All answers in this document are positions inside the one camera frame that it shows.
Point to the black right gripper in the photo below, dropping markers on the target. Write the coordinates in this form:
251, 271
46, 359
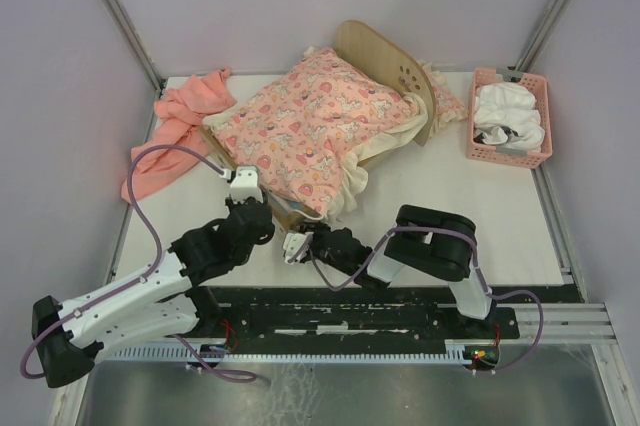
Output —
319, 228

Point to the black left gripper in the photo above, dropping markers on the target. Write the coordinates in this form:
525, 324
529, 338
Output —
230, 202

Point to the pink unicorn print mattress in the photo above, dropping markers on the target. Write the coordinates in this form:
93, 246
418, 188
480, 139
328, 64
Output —
310, 131

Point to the wooden striped pet bed frame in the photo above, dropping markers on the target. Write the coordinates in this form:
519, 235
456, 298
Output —
383, 62

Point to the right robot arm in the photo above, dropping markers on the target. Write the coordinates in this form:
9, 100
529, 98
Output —
438, 244

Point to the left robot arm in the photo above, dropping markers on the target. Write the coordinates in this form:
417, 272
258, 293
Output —
164, 298

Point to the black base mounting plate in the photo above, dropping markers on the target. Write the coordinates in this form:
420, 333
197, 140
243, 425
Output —
355, 320

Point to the small pink frilled pillow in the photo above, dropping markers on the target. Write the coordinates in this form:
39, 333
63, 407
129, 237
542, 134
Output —
449, 108

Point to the white cloth in basket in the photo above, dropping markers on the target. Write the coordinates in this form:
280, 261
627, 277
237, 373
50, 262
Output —
505, 115

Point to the pink plastic basket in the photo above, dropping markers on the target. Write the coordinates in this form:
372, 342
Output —
501, 155

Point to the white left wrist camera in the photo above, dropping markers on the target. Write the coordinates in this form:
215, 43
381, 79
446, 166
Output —
244, 184

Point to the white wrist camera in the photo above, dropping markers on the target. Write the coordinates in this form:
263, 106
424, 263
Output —
244, 184
296, 246

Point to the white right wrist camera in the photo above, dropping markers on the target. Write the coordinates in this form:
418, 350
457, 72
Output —
296, 246

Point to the white slotted cable duct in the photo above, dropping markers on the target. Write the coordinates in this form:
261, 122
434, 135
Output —
174, 352

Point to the left aluminium frame post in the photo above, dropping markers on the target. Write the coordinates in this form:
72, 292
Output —
132, 40

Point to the aluminium frame post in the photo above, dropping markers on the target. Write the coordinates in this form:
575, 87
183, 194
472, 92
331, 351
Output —
550, 17
132, 40

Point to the right aluminium frame post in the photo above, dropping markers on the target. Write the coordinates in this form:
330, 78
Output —
550, 17

